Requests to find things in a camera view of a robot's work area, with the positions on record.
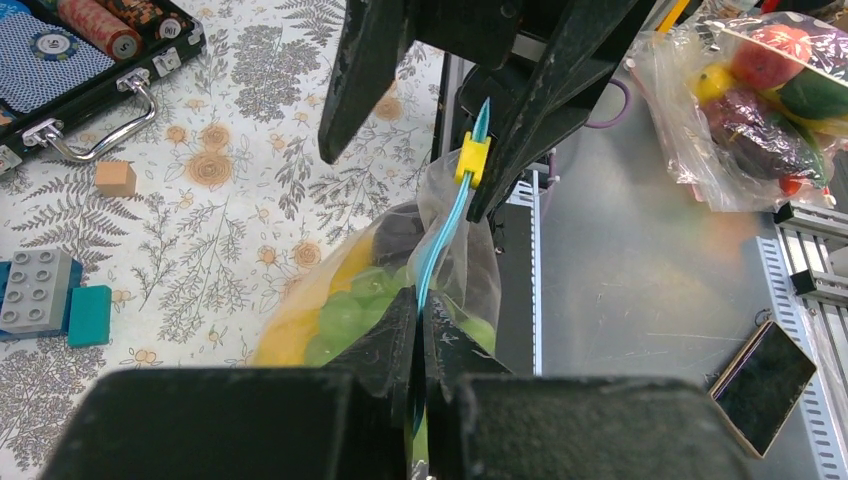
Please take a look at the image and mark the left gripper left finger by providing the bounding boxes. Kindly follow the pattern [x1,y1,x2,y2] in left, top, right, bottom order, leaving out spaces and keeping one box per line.
[41,287,417,479]

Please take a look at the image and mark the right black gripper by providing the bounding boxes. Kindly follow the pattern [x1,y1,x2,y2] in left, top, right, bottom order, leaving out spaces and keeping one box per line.
[317,0,640,222]

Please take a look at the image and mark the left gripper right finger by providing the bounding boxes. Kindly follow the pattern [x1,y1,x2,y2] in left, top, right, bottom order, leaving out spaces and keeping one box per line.
[422,293,750,479]

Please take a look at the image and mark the clear zip top bag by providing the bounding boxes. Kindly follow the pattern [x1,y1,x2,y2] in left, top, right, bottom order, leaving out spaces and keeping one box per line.
[251,97,502,480]

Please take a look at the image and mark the yellow fake banana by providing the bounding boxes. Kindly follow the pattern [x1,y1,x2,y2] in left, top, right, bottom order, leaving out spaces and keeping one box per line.
[250,229,374,367]

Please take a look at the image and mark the green fake grapes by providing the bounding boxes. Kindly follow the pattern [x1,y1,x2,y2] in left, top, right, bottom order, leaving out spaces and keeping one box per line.
[305,265,498,366]

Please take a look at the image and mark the purple fake eggplant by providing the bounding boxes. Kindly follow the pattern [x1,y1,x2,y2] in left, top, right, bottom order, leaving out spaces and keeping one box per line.
[372,202,502,320]

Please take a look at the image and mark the yellow zipper slider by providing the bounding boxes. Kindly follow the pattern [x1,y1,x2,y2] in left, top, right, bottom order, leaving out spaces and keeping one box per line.
[455,132,491,189]

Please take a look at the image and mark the black smartphone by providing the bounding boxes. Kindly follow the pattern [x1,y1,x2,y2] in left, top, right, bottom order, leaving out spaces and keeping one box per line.
[708,320,817,459]

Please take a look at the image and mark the teal toy block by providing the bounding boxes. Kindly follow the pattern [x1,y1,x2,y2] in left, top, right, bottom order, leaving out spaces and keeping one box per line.
[67,285,112,348]

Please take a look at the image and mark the blue toy brick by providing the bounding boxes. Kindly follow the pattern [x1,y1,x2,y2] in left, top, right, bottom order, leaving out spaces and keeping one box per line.
[0,259,84,342]

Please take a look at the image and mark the small wooden cube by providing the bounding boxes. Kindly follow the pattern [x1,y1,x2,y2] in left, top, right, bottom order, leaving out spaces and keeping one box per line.
[94,161,137,197]

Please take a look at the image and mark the grey lego brick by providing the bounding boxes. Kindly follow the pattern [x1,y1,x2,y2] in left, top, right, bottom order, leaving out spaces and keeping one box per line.
[0,248,74,335]

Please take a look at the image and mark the black poker chip case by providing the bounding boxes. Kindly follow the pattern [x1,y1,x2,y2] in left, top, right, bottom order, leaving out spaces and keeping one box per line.
[1,1,206,172]

